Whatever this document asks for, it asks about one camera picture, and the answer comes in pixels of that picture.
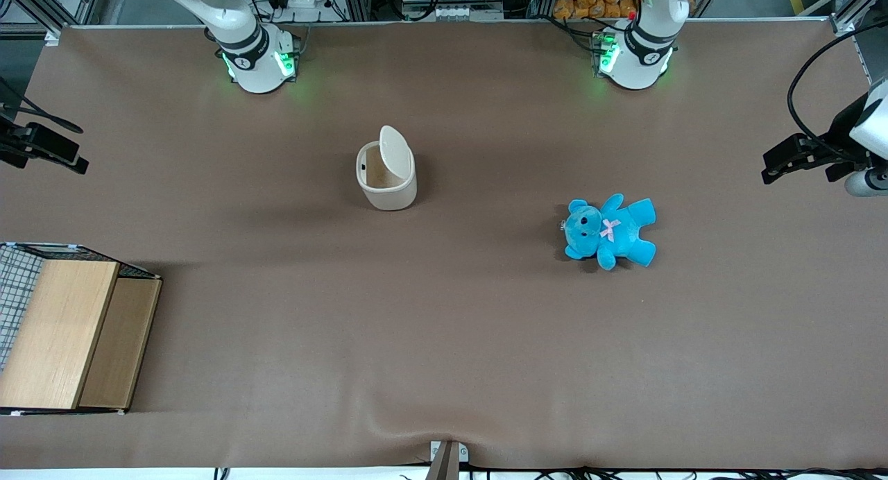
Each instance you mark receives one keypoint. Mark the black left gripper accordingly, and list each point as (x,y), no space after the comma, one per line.
(839,130)

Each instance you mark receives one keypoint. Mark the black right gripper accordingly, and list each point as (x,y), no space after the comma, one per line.
(12,144)

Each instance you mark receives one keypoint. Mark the orange plush toy pile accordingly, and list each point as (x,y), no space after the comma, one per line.
(590,1)

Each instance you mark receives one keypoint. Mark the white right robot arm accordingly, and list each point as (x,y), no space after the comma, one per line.
(251,55)

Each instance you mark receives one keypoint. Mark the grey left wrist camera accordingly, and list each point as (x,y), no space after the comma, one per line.
(866,182)

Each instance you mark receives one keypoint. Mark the white lidded trash can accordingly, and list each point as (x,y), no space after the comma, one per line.
(388,195)

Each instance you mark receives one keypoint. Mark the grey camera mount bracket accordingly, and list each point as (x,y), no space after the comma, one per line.
(447,459)

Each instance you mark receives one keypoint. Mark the blue teddy bear plush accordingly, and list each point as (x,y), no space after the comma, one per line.
(610,234)

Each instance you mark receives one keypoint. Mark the brown table mat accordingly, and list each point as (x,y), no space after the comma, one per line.
(444,341)

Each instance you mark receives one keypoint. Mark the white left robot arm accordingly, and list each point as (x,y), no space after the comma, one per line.
(635,55)

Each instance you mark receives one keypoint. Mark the aluminium frame post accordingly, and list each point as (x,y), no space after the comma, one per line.
(355,0)

